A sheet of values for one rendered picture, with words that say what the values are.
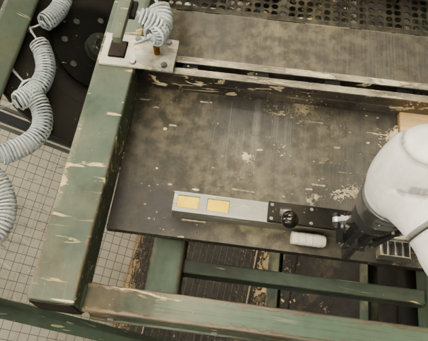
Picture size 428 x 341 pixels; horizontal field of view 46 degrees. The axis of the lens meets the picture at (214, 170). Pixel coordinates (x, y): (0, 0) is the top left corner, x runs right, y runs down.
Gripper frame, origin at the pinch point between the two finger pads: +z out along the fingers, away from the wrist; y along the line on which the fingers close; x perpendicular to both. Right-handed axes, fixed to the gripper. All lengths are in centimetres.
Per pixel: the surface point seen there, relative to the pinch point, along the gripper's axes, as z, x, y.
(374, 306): 163, 29, 55
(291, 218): -0.3, 4.4, -11.9
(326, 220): 10.6, 9.4, -2.5
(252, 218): 11.6, 8.0, -19.3
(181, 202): 11.6, 9.7, -36.1
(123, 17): -10, 43, -54
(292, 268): 236, 65, 21
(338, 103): 13.0, 43.7, 0.1
